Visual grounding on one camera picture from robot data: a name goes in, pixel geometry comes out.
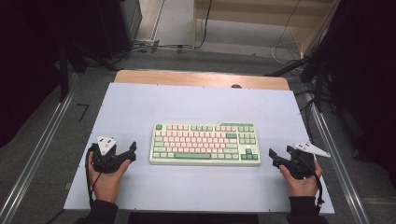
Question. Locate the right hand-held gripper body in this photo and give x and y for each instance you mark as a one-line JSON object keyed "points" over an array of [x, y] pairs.
{"points": [[302, 165]]}

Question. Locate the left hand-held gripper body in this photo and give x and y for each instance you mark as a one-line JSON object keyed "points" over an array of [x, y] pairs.
{"points": [[106, 161]]}

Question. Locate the green and pink keyboard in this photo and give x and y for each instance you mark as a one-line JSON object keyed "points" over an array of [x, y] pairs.
{"points": [[202, 143]]}

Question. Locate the person's right hand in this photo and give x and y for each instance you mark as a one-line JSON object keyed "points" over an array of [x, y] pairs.
{"points": [[303, 186]]}

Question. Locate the person's left hand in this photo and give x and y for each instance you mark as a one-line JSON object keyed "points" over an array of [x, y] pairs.
{"points": [[106, 186]]}

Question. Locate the white table board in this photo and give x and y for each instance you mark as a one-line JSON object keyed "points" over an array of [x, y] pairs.
{"points": [[193, 105]]}

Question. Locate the black metal stand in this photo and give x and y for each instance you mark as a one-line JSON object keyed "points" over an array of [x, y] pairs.
{"points": [[63, 77], [319, 87]]}

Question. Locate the grey power strip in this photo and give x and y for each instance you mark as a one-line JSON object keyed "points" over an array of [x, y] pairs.
{"points": [[144, 42]]}

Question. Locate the black curtain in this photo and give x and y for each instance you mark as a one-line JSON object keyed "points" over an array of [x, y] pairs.
{"points": [[31, 62], [367, 77]]}

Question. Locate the dark cabinet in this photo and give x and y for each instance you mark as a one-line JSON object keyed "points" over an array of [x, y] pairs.
{"points": [[118, 25]]}

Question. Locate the light wooden shelf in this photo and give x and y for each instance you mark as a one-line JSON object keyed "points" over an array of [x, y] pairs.
{"points": [[249, 18]]}

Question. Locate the aluminium floor rail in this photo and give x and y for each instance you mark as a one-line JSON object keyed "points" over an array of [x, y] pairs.
{"points": [[34, 161], [339, 168]]}

